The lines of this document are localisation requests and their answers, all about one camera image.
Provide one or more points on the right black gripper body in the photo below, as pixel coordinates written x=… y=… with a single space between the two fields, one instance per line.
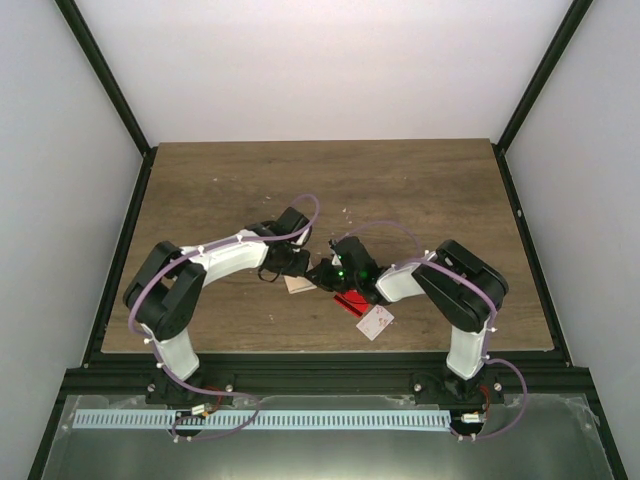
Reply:
x=335 y=281

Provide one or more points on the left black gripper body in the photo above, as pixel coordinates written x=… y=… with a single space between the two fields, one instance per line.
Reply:
x=289 y=266

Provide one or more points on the beige leather card holder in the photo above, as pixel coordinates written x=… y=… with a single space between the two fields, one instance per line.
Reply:
x=297 y=285

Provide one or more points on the red card black stripe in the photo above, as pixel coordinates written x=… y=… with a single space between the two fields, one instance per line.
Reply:
x=353 y=303

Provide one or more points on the white card pink pattern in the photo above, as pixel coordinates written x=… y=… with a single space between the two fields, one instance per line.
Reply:
x=373 y=323

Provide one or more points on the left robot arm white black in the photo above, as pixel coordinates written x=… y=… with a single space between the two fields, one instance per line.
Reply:
x=163 y=295

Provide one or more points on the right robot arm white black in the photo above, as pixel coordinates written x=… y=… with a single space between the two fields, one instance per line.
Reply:
x=466 y=290

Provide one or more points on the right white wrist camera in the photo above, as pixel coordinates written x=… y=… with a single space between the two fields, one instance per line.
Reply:
x=332 y=244

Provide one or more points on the light blue slotted cable duct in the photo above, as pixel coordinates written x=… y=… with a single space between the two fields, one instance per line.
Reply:
x=420 y=420

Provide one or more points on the black aluminium front rail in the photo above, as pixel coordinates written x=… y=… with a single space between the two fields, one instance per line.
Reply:
x=265 y=374

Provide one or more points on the left black frame post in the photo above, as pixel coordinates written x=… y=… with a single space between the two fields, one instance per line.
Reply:
x=89 y=46

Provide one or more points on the black frame post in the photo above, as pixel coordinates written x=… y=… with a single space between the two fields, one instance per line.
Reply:
x=89 y=46
x=560 y=41

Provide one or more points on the right black frame post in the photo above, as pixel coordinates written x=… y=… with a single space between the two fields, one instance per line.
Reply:
x=560 y=41

